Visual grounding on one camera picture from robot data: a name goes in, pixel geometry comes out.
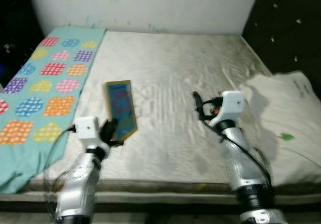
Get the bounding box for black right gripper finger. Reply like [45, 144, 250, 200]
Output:
[193, 90, 204, 121]

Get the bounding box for teal blanket with colourful patches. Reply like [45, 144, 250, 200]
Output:
[0, 25, 107, 194]

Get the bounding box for white patterned mattress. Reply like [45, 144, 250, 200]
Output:
[22, 31, 321, 195]

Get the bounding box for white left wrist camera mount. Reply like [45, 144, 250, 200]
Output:
[74, 116, 109, 157]

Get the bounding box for white pillow with green print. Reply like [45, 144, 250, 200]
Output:
[239, 70, 321, 187]

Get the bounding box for black tufted headboard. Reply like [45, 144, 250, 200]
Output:
[242, 0, 321, 92]

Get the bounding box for black bed frame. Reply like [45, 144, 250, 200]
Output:
[0, 200, 321, 215]

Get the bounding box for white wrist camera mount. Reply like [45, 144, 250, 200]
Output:
[220, 90, 245, 122]
[74, 116, 109, 157]

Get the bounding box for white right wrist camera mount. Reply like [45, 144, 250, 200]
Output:
[220, 90, 245, 122]

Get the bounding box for blue children's picture book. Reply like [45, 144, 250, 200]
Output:
[103, 79, 139, 142]

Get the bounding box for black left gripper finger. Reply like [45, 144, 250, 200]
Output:
[102, 117, 120, 137]

